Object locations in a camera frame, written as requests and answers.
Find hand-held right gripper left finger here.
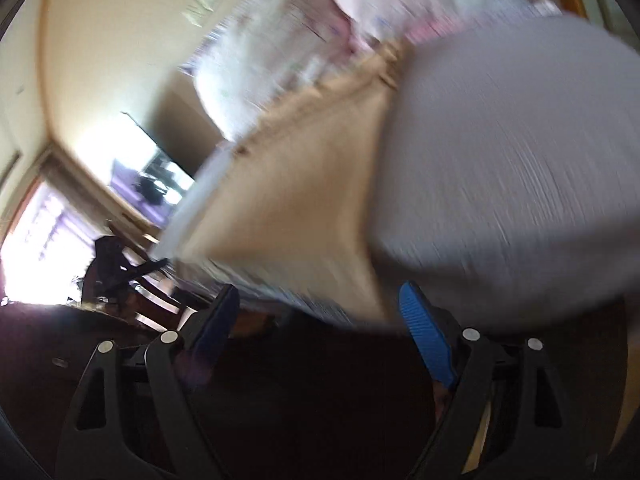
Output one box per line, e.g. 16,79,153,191
56,283,241,480

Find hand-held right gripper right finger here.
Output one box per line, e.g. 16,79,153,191
398,281,603,480

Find tan bed sheet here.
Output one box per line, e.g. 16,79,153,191
176,35,420,326

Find dark wooden chair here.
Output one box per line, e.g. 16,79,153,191
80,235,201,331

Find flat screen television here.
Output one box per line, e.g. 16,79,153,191
110,147,196,226

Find grey bed sheet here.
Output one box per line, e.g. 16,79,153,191
367,15,640,336

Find bright window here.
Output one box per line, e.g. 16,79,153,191
0,180,98,306

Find white patterned pillow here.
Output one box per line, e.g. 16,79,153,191
192,0,381,142

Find wall air conditioner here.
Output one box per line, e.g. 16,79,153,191
182,0,231,28

